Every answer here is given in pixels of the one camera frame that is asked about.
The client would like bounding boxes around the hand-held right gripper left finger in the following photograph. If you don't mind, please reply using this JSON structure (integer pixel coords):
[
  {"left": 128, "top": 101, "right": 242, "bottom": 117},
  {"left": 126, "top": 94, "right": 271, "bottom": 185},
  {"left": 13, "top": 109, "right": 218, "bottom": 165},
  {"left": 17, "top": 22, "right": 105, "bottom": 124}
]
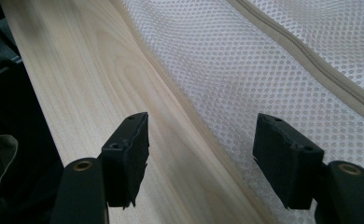
[{"left": 101, "top": 111, "right": 150, "bottom": 209}]

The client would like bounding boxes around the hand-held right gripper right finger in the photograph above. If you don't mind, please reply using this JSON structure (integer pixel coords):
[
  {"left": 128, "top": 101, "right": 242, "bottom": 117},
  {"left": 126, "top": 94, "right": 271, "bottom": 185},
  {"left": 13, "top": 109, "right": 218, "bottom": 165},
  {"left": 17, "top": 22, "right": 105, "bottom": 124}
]
[{"left": 252, "top": 113, "right": 325, "bottom": 210}]

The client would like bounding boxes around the white mesh laundry bag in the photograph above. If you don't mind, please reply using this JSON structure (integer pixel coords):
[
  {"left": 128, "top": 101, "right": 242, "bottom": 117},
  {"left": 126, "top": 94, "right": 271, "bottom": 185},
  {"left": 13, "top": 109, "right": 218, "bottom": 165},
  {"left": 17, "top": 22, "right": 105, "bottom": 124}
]
[{"left": 117, "top": 0, "right": 364, "bottom": 224}]

